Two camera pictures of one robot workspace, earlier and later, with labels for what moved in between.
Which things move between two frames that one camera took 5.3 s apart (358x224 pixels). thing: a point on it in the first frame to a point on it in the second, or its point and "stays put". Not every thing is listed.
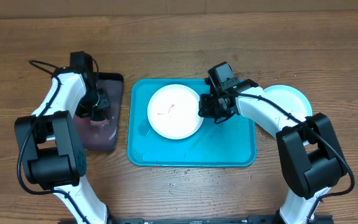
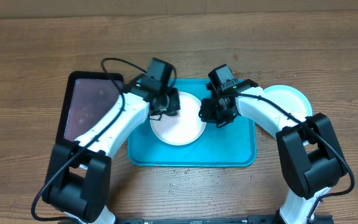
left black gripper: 82,112 to 174,104
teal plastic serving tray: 232,142 stays put
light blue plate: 291,98 stays put
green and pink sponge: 99,123 to 173,113
